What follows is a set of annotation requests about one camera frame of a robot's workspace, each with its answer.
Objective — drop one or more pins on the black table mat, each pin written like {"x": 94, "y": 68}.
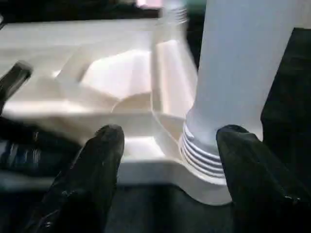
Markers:
{"x": 286, "y": 107}

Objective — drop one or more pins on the white plastic table top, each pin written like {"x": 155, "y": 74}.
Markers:
{"x": 97, "y": 73}

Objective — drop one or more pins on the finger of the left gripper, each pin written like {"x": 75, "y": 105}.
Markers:
{"x": 14, "y": 80}

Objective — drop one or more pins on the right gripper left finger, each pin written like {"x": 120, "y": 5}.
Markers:
{"x": 77, "y": 189}

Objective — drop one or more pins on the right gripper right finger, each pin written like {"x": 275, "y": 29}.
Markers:
{"x": 262, "y": 189}

